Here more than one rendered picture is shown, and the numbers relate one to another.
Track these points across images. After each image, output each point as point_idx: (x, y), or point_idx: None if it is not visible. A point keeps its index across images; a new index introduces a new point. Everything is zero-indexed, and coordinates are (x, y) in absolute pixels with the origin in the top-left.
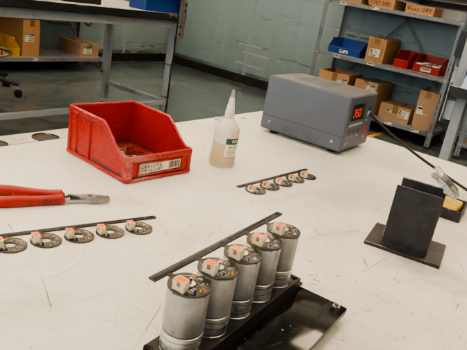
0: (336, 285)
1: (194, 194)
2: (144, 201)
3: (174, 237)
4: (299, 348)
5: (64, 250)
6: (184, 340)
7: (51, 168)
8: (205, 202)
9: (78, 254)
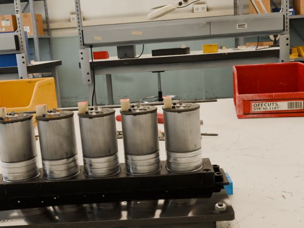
0: (302, 206)
1: (288, 127)
2: (230, 127)
3: (205, 146)
4: (106, 216)
5: (119, 140)
6: (1, 162)
7: (203, 109)
8: (287, 132)
9: (121, 143)
